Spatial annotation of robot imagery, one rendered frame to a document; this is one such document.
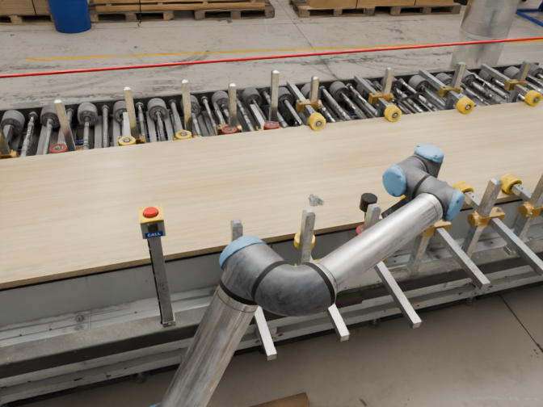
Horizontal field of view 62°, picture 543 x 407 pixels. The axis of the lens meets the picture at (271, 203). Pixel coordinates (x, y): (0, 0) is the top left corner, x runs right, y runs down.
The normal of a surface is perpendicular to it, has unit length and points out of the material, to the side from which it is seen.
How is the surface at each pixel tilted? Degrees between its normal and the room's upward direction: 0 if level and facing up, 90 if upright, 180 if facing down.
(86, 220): 0
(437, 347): 0
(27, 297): 90
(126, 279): 90
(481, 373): 0
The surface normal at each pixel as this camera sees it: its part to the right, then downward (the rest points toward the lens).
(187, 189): 0.04, -0.78
